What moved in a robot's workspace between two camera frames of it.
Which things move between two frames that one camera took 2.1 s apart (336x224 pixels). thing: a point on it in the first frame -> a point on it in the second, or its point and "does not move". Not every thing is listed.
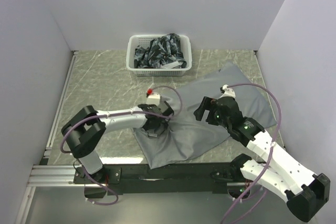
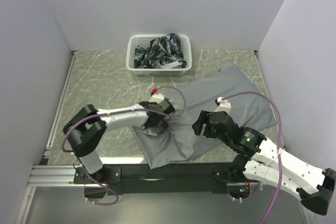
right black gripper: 206,104 -> 197,126
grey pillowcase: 185,136 does not move
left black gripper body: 156,126 does not move
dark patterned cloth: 165,52 does not move
